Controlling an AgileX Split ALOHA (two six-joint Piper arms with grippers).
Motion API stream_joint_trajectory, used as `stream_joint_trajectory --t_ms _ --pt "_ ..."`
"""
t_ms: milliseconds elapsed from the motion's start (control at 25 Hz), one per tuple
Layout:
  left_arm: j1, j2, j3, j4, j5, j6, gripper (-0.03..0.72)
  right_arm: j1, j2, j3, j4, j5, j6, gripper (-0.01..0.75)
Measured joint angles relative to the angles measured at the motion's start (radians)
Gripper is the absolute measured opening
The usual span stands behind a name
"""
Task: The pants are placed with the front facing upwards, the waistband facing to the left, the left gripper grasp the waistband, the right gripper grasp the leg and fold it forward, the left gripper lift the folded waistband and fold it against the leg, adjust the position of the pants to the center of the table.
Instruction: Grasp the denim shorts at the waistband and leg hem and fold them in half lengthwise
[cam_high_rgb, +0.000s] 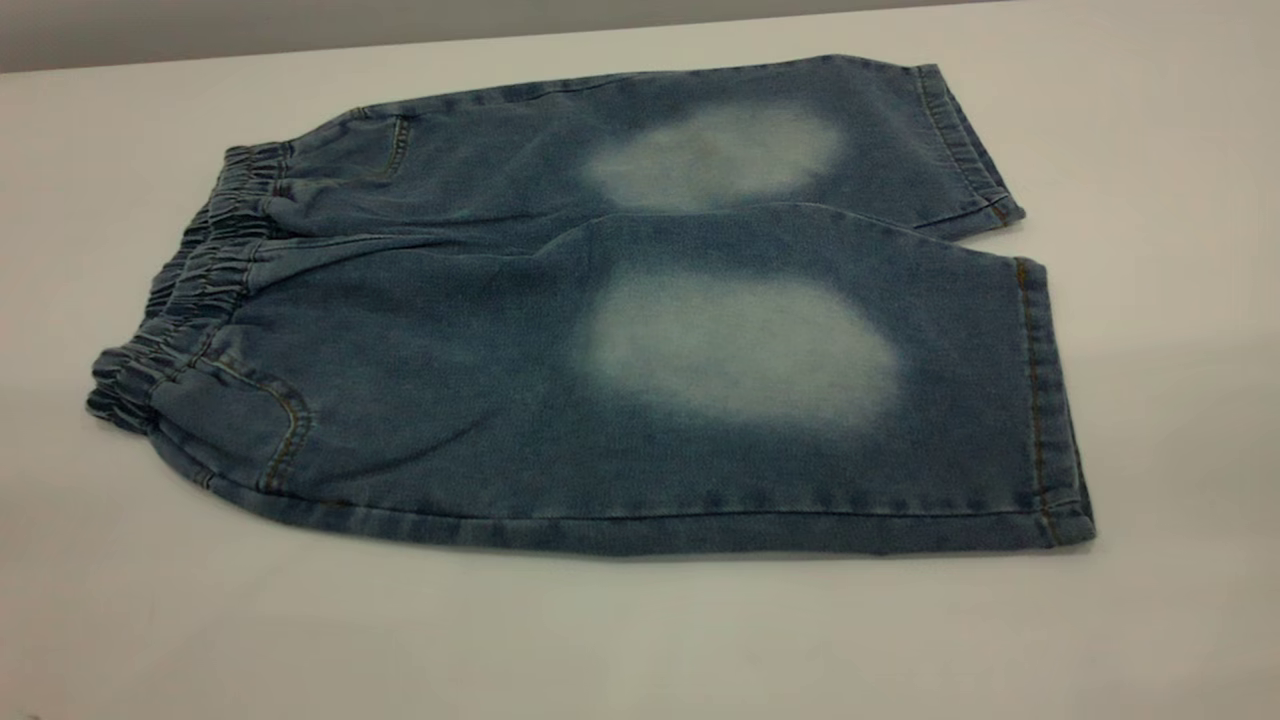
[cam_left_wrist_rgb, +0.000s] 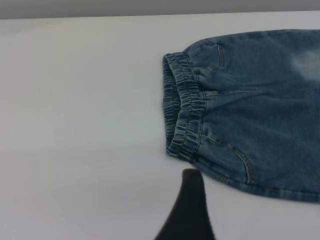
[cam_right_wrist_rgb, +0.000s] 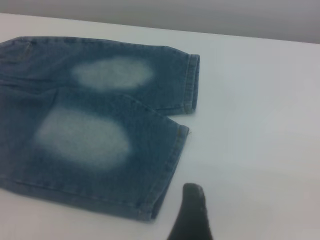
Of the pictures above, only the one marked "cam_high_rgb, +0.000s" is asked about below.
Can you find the blue denim shorts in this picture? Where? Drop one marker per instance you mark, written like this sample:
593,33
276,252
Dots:
480,380

